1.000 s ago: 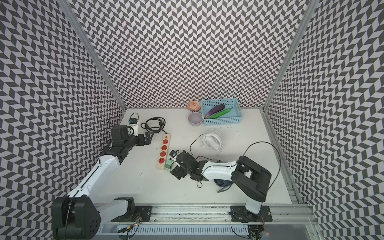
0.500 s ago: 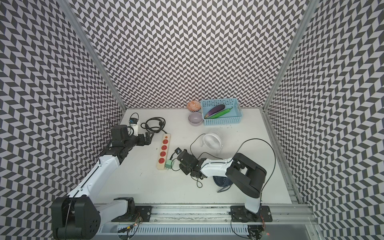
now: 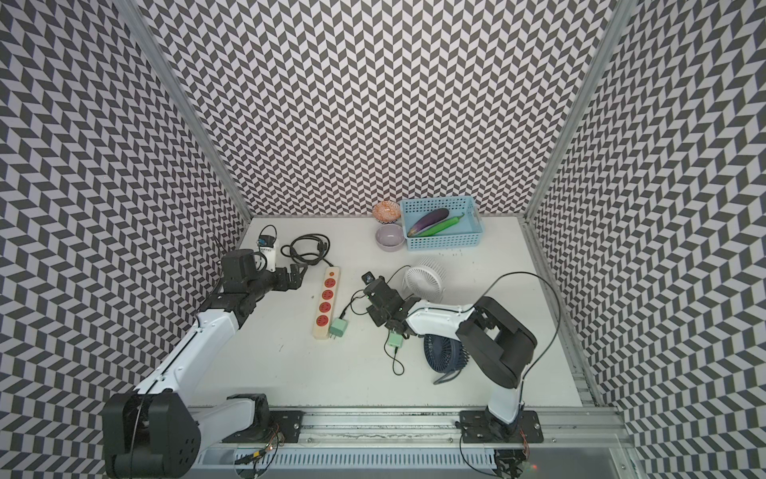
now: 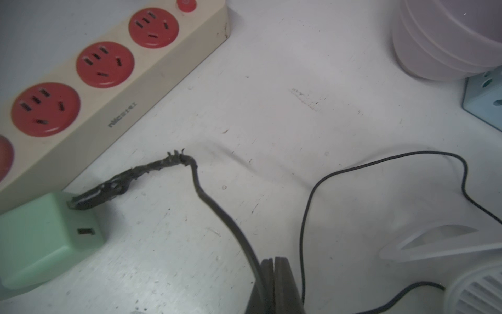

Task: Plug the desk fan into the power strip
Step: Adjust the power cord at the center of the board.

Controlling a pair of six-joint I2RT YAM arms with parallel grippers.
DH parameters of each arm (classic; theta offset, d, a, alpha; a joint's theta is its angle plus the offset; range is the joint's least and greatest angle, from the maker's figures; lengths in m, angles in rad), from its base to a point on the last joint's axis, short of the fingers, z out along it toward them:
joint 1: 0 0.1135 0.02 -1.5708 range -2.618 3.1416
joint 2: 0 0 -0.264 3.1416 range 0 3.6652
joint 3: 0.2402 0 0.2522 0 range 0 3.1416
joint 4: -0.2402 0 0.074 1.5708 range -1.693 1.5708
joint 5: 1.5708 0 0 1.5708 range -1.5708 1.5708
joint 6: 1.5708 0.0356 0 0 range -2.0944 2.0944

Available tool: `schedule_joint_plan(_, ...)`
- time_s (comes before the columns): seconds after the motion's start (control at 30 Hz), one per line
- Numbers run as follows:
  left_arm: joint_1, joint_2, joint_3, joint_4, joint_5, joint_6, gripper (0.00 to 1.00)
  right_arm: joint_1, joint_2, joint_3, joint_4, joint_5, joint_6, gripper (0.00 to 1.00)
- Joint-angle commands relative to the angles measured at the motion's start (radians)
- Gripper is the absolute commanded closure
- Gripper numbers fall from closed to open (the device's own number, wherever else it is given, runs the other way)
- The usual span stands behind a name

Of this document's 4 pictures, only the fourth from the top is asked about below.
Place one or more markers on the white desk fan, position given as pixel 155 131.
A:
pixel 468 255

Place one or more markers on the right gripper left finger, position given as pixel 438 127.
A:
pixel 261 298

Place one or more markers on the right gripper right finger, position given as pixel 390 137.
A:
pixel 286 295

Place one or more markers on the lilac plastic bowl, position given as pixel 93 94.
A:
pixel 447 40

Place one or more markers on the cream power strip red sockets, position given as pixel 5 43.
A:
pixel 53 130

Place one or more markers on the green power adapter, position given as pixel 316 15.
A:
pixel 43 239

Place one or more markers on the light blue plastic basket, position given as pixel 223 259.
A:
pixel 482 97

